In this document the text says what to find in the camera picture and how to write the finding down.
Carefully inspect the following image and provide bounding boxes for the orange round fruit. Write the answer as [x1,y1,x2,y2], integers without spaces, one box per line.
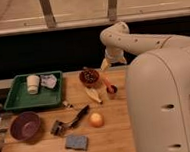
[89,112,105,128]

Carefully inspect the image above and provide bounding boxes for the purple bowl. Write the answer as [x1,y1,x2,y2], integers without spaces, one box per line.
[10,111,41,141]

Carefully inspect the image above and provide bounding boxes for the white paper cup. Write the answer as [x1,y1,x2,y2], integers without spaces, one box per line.
[26,75,40,95]

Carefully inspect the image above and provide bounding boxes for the blue sponge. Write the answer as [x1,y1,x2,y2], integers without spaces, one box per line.
[65,134,88,151]

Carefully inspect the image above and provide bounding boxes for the dark red bowl with food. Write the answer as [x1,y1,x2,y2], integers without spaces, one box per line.
[78,68,100,88]

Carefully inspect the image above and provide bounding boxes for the orange spoon with dark cup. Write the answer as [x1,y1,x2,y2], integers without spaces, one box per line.
[102,77,118,94]

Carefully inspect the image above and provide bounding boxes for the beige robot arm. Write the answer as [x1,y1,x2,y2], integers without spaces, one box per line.
[100,22,190,152]

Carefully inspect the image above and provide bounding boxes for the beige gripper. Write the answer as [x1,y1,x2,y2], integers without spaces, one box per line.
[101,48,127,71]

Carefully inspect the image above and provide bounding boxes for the banana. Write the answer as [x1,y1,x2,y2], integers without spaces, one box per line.
[85,87,103,104]

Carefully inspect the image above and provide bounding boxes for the black handled brush tool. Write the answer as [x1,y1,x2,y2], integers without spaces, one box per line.
[50,105,90,136]

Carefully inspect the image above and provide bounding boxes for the green plastic tray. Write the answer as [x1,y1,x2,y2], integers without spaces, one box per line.
[4,71,63,111]

